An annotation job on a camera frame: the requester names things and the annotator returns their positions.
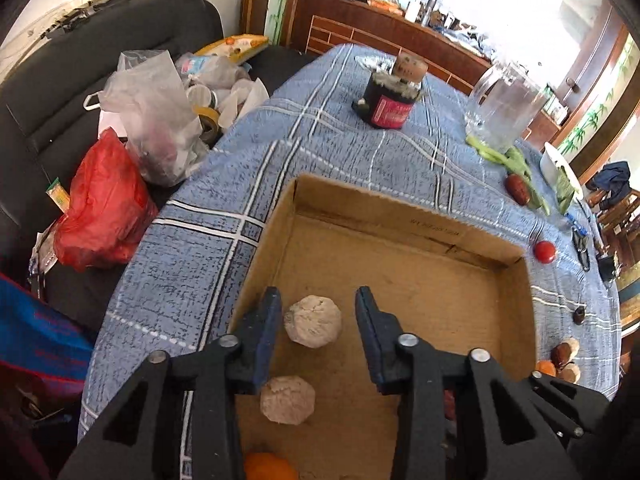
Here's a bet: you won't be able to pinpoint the beige pastry cake three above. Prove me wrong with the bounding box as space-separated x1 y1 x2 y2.
556 362 582 385

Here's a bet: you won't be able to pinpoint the blue jacket on railing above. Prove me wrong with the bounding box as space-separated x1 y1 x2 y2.
586 160 631 210

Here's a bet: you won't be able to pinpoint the beige pastry cake four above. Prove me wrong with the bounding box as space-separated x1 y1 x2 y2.
283 295 342 349

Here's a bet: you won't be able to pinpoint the orange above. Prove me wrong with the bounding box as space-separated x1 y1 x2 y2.
243 452 298 480

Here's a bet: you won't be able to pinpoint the clear plastic bag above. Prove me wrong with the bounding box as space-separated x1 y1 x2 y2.
98 50 208 188

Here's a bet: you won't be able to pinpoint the large wrinkled red date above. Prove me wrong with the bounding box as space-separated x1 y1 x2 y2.
444 389 457 422

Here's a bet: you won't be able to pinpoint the blue plaid tablecloth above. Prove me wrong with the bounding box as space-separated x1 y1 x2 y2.
77 42 624 480

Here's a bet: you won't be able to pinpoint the blue marker pen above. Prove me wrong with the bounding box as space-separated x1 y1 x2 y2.
565 212 589 237

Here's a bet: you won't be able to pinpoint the dark plum fruit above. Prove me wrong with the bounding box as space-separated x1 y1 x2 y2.
572 306 586 325

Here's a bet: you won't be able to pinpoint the wooden sideboard cabinet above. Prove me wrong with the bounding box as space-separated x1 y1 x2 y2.
280 0 491 94

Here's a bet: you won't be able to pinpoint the yellow snack package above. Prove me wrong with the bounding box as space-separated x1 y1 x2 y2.
195 34 270 65

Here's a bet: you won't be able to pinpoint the black red labelled jar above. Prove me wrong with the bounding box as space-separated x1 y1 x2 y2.
352 52 428 130

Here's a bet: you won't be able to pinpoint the green leafy vegetable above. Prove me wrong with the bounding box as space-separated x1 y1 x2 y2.
465 134 551 216

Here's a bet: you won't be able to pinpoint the white bowl with greens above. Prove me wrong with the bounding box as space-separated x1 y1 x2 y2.
539 142 584 214

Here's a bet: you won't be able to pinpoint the small orange mandarin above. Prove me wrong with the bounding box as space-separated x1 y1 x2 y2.
535 360 556 377

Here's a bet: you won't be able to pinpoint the clear plastic pitcher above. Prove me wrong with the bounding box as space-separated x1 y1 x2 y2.
464 61 549 153

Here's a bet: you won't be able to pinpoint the black scissors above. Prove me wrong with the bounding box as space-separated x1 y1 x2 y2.
572 228 590 272

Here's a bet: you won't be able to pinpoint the red date near vegetable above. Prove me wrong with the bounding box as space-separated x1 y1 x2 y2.
504 174 530 206

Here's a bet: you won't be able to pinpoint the beige pastry cake two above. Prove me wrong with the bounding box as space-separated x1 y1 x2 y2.
563 337 580 361

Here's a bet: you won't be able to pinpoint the beige pastry cake one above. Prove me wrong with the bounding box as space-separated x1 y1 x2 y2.
259 376 316 426

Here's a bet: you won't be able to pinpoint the red plastic bag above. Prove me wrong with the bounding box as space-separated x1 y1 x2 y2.
53 128 158 272

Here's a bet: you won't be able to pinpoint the pink blue gift bag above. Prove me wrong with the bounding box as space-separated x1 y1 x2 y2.
1 276 93 402

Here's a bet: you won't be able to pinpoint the shallow cardboard box tray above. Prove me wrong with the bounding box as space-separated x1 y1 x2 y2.
235 174 537 479

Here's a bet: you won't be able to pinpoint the black leather sofa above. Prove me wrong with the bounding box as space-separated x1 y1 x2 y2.
0 0 321 331

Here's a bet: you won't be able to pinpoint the small red cherry tomato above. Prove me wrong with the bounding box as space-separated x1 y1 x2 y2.
533 240 556 264

